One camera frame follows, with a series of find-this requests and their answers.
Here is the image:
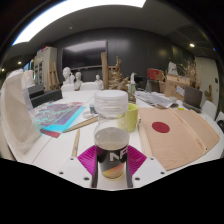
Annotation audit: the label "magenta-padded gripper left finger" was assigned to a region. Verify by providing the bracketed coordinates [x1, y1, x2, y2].
[57, 145, 100, 189]

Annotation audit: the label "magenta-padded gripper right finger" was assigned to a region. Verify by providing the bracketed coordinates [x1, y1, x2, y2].
[125, 145, 167, 189]

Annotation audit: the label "clear drink bottle white cap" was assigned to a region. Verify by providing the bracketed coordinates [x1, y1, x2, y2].
[93, 89, 131, 181]

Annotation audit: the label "thin wooden stick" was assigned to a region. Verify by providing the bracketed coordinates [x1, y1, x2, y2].
[71, 128, 81, 158]

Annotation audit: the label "light wooden drawing board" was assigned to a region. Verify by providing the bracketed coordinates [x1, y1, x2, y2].
[137, 107, 221, 172]

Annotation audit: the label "flat round red coaster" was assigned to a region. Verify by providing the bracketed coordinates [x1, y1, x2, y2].
[151, 121, 171, 134]

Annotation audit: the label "flat wooden strip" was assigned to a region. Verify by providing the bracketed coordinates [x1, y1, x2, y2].
[63, 115, 100, 134]

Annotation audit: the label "colourful holographic print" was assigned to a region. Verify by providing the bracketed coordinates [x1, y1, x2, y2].
[33, 101, 88, 139]

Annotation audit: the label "lime green cup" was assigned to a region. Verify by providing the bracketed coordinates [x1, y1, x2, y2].
[124, 102, 140, 133]

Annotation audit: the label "small white-lidded jar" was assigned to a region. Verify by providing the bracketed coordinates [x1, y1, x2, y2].
[88, 103, 98, 116]

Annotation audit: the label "newspaper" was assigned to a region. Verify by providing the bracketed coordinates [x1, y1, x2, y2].
[134, 90, 175, 110]

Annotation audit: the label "large dark grey box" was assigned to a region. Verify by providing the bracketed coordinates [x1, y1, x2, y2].
[30, 88, 64, 108]

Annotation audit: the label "translucent white plastic bag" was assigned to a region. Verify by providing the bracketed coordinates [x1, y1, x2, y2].
[0, 68, 43, 158]

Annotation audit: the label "clear spray bottle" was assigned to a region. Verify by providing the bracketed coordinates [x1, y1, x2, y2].
[129, 72, 138, 96]

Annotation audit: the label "black backpack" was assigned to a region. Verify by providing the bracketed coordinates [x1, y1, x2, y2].
[216, 119, 224, 133]

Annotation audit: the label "white chairs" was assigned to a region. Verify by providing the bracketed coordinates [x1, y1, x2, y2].
[60, 81, 224, 133]

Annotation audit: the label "small dark grey box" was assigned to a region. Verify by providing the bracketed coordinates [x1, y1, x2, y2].
[28, 83, 46, 100]

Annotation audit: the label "brown cardboard box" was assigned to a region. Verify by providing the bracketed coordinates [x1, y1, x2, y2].
[164, 73, 191, 99]

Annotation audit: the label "small white plaster bust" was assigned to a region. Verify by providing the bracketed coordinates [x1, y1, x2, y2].
[73, 71, 85, 92]

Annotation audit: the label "large white plaster bust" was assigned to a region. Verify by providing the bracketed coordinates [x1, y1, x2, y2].
[61, 66, 76, 86]

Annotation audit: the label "wooden easel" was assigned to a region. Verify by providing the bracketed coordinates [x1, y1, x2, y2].
[46, 61, 62, 91]

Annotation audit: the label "red box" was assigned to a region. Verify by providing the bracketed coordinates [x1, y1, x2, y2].
[147, 68, 165, 81]

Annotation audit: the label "wooden cactus figure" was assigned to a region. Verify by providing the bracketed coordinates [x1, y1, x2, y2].
[204, 84, 214, 103]

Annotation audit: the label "white shelf cabinet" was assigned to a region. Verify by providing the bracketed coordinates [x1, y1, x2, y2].
[33, 46, 58, 91]

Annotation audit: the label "recessed ceiling spotlights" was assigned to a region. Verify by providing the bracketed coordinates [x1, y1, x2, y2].
[16, 42, 196, 66]

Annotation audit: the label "large ceiling light panel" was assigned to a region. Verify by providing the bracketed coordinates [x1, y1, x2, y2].
[12, 0, 148, 46]

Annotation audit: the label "black wall screen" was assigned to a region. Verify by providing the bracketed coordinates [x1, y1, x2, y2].
[61, 40, 108, 71]

